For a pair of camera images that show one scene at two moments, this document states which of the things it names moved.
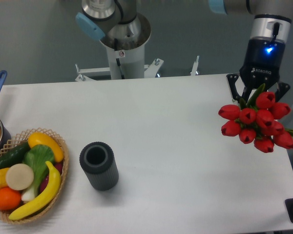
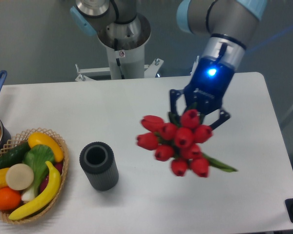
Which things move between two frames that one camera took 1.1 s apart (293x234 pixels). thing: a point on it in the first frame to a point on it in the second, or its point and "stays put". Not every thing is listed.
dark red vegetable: x=59 y=167 stays put
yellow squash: x=39 y=138 stays put
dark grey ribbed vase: x=97 y=159 stays put
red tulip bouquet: x=258 y=120 to x=180 y=144
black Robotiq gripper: x=264 y=57 to x=210 y=85
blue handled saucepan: x=0 y=135 stays put
